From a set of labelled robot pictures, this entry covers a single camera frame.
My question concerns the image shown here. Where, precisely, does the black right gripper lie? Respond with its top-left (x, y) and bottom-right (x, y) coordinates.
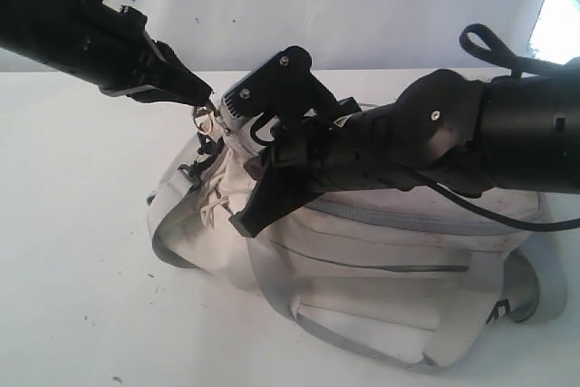
top-left (229, 99), bottom-right (435, 237)

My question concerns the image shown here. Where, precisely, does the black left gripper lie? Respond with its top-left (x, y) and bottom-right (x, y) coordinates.
top-left (1, 0), bottom-right (212, 104)

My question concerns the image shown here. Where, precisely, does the white fabric backpack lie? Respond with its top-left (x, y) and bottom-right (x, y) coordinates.
top-left (147, 126), bottom-right (568, 367)

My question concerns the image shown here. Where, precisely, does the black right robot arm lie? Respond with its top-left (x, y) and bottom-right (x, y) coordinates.
top-left (227, 60), bottom-right (579, 237)

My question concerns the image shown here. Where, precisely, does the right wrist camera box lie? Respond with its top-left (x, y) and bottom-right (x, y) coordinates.
top-left (220, 45), bottom-right (339, 132)

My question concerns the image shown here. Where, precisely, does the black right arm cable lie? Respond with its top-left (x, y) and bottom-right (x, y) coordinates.
top-left (434, 23), bottom-right (580, 232)

